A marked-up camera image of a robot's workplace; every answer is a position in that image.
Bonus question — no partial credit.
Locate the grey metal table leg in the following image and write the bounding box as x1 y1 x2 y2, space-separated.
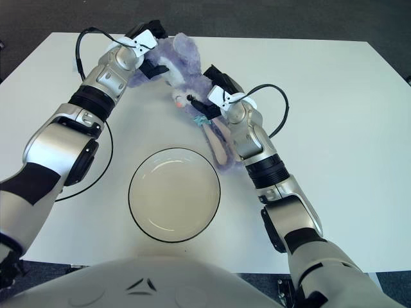
365 273 390 305

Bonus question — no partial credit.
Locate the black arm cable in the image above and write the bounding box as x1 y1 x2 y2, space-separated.
53 28 142 203
237 83 290 139

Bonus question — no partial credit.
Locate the grey robot torso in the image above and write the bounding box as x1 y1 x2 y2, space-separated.
0 256 290 308

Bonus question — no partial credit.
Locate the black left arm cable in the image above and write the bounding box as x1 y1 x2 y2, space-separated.
53 28 142 203

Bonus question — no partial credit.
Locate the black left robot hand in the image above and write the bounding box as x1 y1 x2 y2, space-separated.
123 19 170 80

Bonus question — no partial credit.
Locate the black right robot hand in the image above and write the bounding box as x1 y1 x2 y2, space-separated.
189 64 244 120

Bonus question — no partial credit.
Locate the purple plush bunny doll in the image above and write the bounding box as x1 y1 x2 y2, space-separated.
128 31 245 176

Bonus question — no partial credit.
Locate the white plate black rim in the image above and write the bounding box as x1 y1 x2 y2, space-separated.
128 147 222 242

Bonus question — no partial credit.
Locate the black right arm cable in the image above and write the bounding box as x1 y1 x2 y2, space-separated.
237 83 290 139

